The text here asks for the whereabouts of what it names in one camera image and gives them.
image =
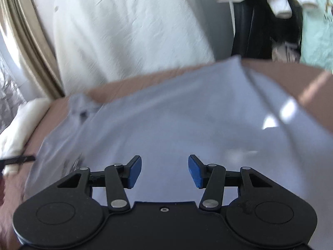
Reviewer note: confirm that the black leather garment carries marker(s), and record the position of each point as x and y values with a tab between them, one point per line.
260	31

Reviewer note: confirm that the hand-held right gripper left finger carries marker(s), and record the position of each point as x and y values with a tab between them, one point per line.
135	173

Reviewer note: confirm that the grey waffle knit garment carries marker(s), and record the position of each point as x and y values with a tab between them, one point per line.
169	125

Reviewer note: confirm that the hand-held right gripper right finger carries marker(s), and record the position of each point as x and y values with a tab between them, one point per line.
195	172

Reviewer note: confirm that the silver foil sheet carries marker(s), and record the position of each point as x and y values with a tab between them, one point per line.
9	93

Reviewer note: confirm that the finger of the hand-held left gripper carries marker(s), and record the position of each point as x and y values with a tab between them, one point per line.
19	159

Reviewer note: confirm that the beige satin curtain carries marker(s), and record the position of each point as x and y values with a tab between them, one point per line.
28	39

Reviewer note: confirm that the cream cloth cover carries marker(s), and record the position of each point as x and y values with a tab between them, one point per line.
117	31

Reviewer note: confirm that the mint green bag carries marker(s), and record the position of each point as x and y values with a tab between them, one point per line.
318	31

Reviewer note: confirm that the cream fleece cloth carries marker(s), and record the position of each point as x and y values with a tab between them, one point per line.
20	125

